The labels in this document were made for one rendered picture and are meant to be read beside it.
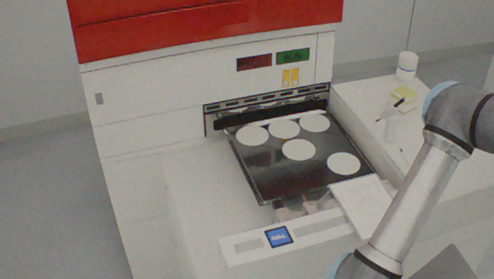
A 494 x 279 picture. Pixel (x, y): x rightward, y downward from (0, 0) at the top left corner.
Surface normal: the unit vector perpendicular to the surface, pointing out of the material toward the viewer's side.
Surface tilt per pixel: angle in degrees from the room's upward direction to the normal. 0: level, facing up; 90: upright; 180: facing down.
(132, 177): 90
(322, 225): 0
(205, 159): 0
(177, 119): 90
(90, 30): 90
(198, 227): 0
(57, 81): 90
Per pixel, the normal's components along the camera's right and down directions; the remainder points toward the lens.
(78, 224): 0.00, -0.78
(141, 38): 0.32, 0.58
